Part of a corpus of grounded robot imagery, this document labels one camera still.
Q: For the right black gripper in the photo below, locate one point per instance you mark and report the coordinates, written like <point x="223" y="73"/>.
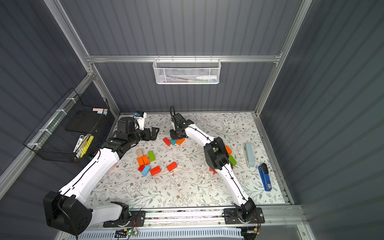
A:
<point x="177" y="132"/>

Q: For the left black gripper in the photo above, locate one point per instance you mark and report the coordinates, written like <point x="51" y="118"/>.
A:
<point x="148" y="133"/>

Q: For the orange rectangular block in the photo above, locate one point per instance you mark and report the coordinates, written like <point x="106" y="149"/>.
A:
<point x="180" y="141"/>

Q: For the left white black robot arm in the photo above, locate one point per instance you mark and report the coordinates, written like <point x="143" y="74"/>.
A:
<point x="66" y="209"/>

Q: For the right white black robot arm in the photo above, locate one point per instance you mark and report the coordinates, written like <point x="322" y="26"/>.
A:
<point x="217" y="158"/>

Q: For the natural wood block left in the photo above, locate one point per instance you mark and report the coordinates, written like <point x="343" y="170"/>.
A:
<point x="140" y="153"/>

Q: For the green block left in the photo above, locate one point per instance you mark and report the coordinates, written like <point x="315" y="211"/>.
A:
<point x="151" y="156"/>

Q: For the green block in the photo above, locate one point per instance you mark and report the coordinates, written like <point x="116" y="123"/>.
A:
<point x="232" y="160"/>
<point x="151" y="156"/>

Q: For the orange block left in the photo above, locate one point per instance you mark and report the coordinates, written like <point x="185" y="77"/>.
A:
<point x="143" y="160"/>

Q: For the light blue block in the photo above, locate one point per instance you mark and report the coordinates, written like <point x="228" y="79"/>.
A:
<point x="146" y="170"/>

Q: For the small red block left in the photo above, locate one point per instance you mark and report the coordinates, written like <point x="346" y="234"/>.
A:
<point x="141" y="168"/>

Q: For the red rectangular block left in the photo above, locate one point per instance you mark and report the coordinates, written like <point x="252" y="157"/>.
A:
<point x="156" y="170"/>

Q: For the red rectangular block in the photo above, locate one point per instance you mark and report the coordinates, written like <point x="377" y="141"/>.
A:
<point x="172" y="166"/>
<point x="156" y="170"/>

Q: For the red rectangular block centre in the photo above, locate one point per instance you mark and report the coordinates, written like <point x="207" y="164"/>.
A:
<point x="172" y="166"/>

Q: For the white marker in basket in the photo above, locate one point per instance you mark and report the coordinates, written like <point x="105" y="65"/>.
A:
<point x="207" y="79"/>

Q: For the orange block right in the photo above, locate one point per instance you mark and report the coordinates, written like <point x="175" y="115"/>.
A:
<point x="229" y="151"/>

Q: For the yellow highlighter pack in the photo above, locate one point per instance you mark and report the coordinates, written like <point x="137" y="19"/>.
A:
<point x="84" y="145"/>

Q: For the red triangle block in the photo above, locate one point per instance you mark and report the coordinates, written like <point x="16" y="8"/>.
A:
<point x="213" y="171"/>

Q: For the green block right lower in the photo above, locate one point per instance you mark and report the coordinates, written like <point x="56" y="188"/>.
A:
<point x="232" y="160"/>

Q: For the light blue eraser box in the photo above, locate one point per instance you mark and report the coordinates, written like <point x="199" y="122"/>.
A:
<point x="249" y="155"/>

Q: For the blue stapler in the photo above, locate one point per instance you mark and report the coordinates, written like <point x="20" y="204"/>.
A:
<point x="264" y="173"/>

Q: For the white wire mesh basket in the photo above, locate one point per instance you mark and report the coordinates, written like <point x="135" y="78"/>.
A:
<point x="184" y="73"/>

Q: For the black wire mesh basket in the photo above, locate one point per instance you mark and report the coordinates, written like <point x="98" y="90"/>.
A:
<point x="59" y="139"/>

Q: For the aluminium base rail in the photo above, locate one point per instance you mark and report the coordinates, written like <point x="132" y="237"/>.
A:
<point x="205" y="217"/>

